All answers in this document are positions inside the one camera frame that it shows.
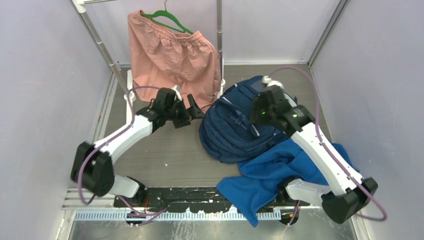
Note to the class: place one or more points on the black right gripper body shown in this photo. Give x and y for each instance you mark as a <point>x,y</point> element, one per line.
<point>259,113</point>

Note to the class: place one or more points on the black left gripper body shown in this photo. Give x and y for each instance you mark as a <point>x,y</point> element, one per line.
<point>178,106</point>

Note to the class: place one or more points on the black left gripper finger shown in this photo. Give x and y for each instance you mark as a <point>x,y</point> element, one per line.
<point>194,111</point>
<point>182,120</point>

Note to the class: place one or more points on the navy blue backpack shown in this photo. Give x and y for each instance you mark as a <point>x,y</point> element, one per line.
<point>226,133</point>

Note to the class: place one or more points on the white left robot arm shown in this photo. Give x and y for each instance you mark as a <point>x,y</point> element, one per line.
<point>93,166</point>

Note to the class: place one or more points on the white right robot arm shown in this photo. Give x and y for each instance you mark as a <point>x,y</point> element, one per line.
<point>346,192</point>

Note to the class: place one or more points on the pink shorts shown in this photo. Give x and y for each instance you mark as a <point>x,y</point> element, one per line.
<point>160,58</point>

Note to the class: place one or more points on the blue cloth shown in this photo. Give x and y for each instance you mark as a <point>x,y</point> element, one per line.
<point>259,177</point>

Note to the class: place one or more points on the green clothes hanger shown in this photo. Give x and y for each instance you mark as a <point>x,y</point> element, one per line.
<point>164,13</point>

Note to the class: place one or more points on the metal clothes rack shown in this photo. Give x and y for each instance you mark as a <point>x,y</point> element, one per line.
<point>80,6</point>

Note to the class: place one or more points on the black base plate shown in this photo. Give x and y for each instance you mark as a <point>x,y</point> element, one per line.
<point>180,199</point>

